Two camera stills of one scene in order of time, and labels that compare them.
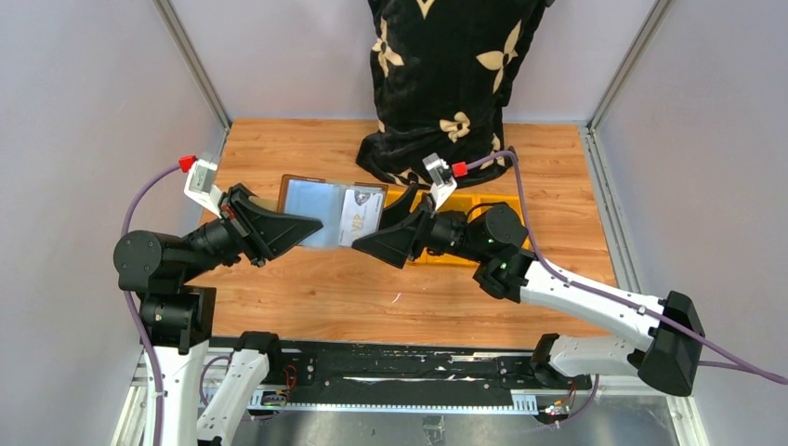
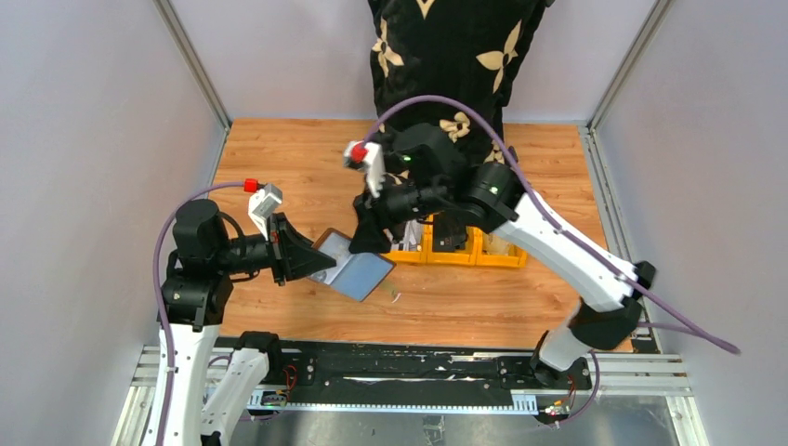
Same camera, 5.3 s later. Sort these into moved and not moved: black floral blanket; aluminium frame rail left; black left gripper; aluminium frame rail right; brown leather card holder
Moved: brown leather card holder; black left gripper
Not moved: black floral blanket; aluminium frame rail right; aluminium frame rail left
